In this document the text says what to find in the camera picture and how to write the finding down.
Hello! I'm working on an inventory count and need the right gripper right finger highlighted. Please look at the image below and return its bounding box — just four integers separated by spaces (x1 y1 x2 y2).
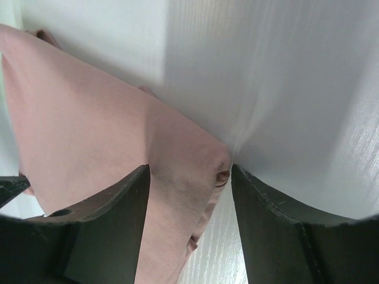
232 165 378 283

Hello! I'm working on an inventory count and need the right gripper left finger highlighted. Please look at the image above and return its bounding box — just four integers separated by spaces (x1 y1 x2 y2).
1 165 150 283

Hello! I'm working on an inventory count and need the pink t-shirt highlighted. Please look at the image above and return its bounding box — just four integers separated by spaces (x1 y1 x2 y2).
1 25 230 283

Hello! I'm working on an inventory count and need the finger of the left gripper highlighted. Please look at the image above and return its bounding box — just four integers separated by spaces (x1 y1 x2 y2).
0 176 30 208

